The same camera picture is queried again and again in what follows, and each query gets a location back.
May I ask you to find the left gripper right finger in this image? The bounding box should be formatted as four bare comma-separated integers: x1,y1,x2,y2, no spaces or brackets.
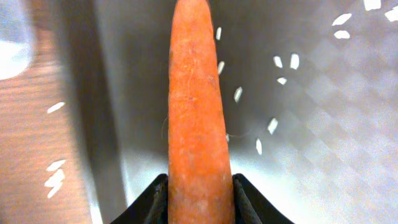
233,174,294,224

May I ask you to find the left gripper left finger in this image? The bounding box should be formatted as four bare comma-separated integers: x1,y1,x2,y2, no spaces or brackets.
111,174,168,224

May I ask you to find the orange carrot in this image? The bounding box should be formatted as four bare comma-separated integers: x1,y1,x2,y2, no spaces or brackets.
168,0,235,223

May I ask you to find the brown serving tray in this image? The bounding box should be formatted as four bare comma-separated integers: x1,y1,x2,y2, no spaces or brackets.
50,0,397,223

